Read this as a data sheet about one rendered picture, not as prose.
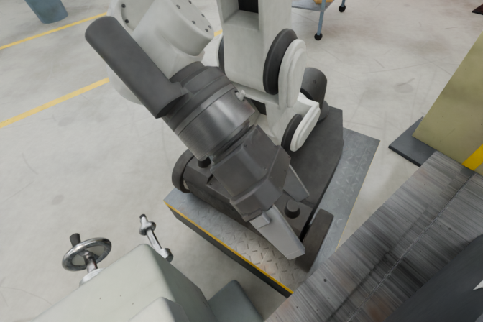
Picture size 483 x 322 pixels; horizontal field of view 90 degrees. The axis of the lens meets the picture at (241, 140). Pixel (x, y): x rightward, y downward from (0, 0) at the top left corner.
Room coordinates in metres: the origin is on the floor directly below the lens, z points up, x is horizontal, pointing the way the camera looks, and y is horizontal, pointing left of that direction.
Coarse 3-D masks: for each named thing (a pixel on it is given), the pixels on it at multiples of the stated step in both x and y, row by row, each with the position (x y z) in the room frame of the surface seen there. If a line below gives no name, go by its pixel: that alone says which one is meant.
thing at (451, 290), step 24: (480, 240) 0.07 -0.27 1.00; (456, 264) 0.05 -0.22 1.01; (480, 264) 0.04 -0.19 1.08; (432, 288) 0.03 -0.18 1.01; (456, 288) 0.02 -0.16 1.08; (480, 288) 0.02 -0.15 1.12; (408, 312) 0.01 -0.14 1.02; (432, 312) 0.01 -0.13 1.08; (456, 312) 0.01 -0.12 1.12; (480, 312) 0.00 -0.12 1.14
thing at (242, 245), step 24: (360, 144) 0.67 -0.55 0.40; (336, 168) 0.56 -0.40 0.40; (360, 168) 0.55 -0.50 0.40; (336, 192) 0.45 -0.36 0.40; (192, 216) 0.43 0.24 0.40; (216, 216) 0.41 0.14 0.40; (336, 216) 0.35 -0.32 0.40; (216, 240) 0.34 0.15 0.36; (240, 240) 0.31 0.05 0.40; (264, 240) 0.30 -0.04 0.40; (336, 240) 0.27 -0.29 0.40; (264, 264) 0.22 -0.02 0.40; (288, 264) 0.21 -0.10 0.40; (288, 288) 0.14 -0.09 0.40
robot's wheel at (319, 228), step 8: (320, 216) 0.28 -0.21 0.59; (328, 216) 0.29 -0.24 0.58; (312, 224) 0.26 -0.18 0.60; (320, 224) 0.26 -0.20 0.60; (328, 224) 0.26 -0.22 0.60; (312, 232) 0.24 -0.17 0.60; (320, 232) 0.24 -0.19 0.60; (304, 240) 0.22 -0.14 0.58; (312, 240) 0.22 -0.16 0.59; (320, 240) 0.22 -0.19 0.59; (312, 248) 0.20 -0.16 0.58; (320, 248) 0.20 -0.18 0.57; (304, 256) 0.19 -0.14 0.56; (312, 256) 0.18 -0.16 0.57; (296, 264) 0.18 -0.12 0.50; (304, 264) 0.17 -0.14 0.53; (312, 264) 0.17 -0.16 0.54
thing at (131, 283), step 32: (128, 256) 0.19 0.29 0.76; (160, 256) 0.20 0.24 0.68; (96, 288) 0.13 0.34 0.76; (128, 288) 0.12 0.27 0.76; (160, 288) 0.11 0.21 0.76; (192, 288) 0.17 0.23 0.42; (32, 320) 0.09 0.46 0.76; (64, 320) 0.08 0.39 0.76; (96, 320) 0.07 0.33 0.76; (128, 320) 0.07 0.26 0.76; (192, 320) 0.06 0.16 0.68
